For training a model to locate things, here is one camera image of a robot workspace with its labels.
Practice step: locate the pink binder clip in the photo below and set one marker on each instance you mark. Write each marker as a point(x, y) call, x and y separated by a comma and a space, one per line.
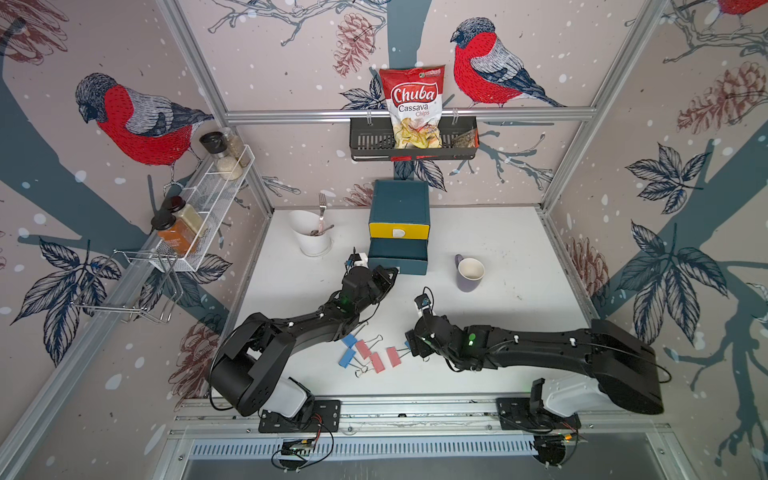
point(377, 362)
point(396, 355)
point(363, 347)

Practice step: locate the yellow drawer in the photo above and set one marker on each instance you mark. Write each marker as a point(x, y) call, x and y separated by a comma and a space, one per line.
point(406, 231)

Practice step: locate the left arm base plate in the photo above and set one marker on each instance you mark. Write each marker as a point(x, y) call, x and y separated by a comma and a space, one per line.
point(314, 415)

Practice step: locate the purple ceramic mug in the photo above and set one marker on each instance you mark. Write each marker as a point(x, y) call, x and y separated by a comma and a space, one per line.
point(470, 272)

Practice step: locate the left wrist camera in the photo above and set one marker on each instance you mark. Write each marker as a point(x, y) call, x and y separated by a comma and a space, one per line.
point(357, 259)

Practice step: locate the white utensil cup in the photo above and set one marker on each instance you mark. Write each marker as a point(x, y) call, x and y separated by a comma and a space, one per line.
point(307, 228)

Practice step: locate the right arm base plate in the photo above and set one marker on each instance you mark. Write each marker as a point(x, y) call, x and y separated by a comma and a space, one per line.
point(529, 415)

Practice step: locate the orange spice jar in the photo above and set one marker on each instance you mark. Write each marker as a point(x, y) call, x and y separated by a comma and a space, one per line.
point(180, 237)

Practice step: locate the black wire basket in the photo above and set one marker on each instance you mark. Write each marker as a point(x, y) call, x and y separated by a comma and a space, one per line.
point(379, 140)

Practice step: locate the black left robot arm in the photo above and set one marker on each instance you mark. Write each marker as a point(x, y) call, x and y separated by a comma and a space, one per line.
point(249, 363)

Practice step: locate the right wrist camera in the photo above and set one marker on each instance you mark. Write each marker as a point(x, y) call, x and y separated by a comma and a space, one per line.
point(425, 301)

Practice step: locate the small circuit board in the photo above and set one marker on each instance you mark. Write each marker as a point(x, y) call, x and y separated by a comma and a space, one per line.
point(298, 447)

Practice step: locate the teal lower drawer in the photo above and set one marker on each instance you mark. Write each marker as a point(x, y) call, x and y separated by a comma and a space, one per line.
point(409, 256)

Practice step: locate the white wire spice shelf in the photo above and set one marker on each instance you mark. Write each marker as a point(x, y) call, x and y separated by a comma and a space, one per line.
point(211, 196)

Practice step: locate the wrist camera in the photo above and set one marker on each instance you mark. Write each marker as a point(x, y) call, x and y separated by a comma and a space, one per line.
point(425, 301)
point(357, 259)

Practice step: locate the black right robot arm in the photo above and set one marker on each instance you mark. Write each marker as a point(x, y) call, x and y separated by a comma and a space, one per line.
point(624, 367)

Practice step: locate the metal fork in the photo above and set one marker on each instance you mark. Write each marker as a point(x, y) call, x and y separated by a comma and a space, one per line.
point(323, 205)

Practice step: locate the yellow spice jar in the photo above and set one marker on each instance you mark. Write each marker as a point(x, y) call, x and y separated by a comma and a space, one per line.
point(183, 211)

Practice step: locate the teal drawer cabinet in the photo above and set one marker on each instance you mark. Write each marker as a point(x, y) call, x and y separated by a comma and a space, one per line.
point(400, 201)

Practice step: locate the black lid spice jar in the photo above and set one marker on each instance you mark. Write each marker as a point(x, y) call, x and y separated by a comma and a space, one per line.
point(225, 163)

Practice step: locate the Chuba cassava chips bag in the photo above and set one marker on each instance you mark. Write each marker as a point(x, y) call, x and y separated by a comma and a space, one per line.
point(413, 99)

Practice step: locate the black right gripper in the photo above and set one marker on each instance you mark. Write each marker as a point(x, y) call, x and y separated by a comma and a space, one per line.
point(416, 346)

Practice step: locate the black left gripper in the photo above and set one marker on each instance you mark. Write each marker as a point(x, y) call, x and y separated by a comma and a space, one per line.
point(380, 275)

